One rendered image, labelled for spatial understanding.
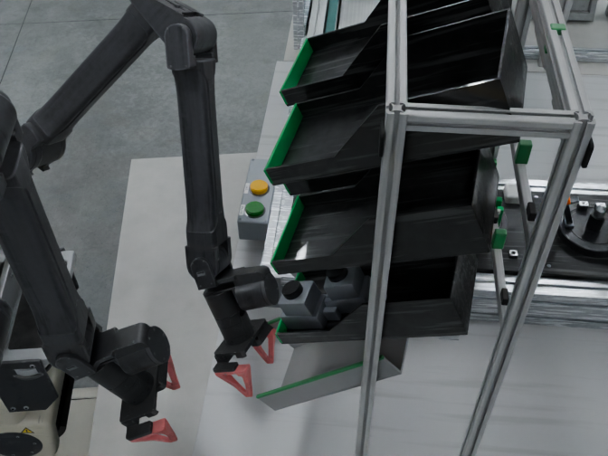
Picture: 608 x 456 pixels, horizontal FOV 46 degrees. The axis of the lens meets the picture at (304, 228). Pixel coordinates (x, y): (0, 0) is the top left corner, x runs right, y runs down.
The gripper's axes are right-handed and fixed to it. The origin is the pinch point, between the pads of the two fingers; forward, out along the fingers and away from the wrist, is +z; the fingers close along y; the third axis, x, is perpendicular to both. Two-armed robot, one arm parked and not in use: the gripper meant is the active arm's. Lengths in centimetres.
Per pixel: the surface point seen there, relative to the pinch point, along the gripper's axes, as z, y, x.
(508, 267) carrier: 4, 35, -41
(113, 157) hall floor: -13, 148, 144
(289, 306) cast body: -23.0, -15.1, -22.7
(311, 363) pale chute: -5.0, -4.2, -15.0
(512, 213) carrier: -1, 51, -41
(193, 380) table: -0.5, -0.8, 14.6
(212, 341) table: -3.0, 8.3, 14.0
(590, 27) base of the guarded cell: -12, 153, -56
